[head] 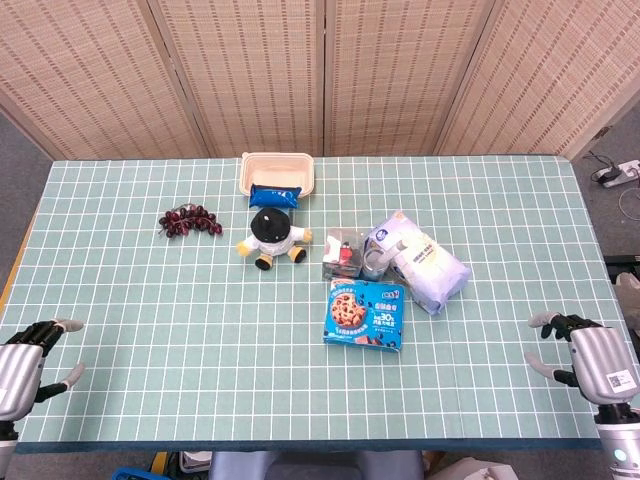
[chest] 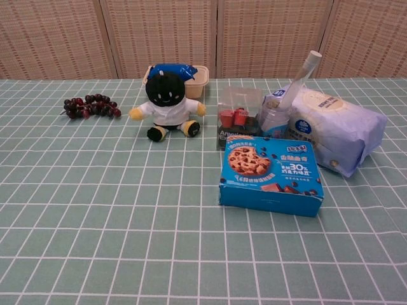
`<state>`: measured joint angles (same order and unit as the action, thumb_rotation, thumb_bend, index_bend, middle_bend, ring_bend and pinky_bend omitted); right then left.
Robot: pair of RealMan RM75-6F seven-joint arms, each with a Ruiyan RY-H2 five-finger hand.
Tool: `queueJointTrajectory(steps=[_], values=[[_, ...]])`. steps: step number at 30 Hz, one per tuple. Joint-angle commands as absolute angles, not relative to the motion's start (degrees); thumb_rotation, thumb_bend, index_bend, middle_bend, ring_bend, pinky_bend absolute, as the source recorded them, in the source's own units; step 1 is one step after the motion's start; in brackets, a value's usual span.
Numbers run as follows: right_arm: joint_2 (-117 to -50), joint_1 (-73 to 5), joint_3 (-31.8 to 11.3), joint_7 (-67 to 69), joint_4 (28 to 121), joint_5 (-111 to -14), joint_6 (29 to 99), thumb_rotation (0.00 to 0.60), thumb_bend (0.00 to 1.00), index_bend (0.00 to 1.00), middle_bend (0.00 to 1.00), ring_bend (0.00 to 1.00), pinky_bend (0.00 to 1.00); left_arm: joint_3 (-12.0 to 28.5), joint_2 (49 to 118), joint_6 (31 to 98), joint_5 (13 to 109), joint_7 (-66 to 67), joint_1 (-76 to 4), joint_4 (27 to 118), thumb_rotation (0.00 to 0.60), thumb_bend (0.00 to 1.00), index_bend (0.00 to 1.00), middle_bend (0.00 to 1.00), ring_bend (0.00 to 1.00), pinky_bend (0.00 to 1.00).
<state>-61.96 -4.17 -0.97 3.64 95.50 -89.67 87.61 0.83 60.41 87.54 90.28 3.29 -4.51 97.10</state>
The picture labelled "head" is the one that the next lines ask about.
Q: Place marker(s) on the blue plastic crate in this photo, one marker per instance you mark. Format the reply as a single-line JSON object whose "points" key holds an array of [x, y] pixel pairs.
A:
{"points": [[132, 474]]}

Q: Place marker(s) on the black-headed plush doll white coat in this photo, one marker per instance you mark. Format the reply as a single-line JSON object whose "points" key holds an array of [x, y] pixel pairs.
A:
{"points": [[272, 230]]}

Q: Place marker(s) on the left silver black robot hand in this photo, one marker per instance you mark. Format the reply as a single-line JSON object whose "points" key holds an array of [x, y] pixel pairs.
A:
{"points": [[17, 370]]}

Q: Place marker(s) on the clear box with red capsules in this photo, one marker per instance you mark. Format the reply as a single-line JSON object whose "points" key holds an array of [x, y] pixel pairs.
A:
{"points": [[342, 255]]}

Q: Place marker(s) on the black power adapter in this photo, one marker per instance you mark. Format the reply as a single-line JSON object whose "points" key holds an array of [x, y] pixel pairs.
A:
{"points": [[606, 175]]}

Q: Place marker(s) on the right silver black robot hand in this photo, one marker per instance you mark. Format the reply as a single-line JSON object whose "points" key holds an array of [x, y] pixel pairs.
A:
{"points": [[602, 365]]}

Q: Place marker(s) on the blue chocolate cookie box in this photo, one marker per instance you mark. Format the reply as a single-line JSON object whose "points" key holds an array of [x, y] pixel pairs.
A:
{"points": [[360, 315]]}

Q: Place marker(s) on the black equipment base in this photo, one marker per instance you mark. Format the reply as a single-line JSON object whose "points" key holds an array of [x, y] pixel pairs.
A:
{"points": [[622, 261]]}

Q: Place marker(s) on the green white-grid tablecloth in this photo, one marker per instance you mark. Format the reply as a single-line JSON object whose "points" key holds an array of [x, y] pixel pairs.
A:
{"points": [[150, 300]]}

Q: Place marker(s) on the blue snack packet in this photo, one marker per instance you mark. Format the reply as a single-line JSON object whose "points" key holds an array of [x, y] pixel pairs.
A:
{"points": [[275, 196]]}

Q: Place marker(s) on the clear glass jar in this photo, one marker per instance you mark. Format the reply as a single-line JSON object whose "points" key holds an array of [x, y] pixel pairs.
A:
{"points": [[372, 272]]}

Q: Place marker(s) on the dark purple grape bunch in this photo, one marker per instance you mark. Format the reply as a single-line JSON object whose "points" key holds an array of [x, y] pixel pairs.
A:
{"points": [[187, 220]]}

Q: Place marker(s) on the white power strip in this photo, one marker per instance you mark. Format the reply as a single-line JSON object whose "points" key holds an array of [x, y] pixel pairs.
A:
{"points": [[627, 170]]}

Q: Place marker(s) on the pale purple tissue pack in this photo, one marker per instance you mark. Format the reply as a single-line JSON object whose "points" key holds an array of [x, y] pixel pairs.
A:
{"points": [[430, 270]]}

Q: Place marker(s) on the beige plastic lunch container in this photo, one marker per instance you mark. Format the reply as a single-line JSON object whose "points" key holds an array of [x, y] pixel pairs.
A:
{"points": [[277, 167]]}

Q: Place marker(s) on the grey-blue chair seat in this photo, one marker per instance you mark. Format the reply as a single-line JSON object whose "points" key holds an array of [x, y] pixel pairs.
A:
{"points": [[315, 467]]}

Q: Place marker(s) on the woven bamboo screen panel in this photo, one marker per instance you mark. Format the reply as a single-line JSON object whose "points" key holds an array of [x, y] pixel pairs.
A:
{"points": [[75, 75], [550, 75], [390, 75], [250, 75]]}

